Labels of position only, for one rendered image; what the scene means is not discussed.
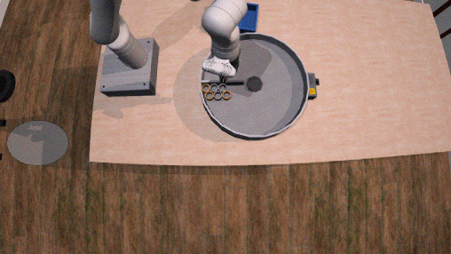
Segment blue plastic crate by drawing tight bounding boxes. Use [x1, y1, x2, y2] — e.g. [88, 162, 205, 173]
[237, 3, 259, 34]

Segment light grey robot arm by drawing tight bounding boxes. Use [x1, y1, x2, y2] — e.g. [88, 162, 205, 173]
[90, 0, 248, 69]

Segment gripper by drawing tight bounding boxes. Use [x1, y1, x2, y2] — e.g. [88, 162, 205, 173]
[202, 44, 241, 83]

